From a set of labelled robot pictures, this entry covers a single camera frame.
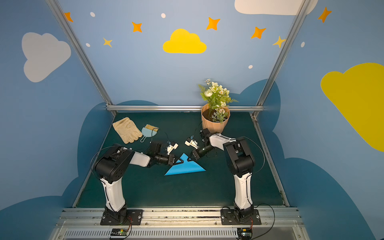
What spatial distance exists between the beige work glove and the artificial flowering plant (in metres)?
0.55

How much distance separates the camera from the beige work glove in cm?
106

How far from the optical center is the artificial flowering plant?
92cm
